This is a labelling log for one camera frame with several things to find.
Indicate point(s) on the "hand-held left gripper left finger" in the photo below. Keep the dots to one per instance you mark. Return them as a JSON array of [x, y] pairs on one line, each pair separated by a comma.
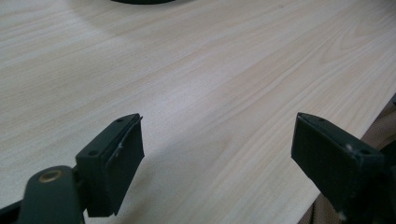
[[109, 168]]

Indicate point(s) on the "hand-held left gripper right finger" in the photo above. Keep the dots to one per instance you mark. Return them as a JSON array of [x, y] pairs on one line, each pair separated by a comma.
[[336, 161]]

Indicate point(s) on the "dark oval tray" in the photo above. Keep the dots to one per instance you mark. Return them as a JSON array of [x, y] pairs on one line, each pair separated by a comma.
[[143, 1]]

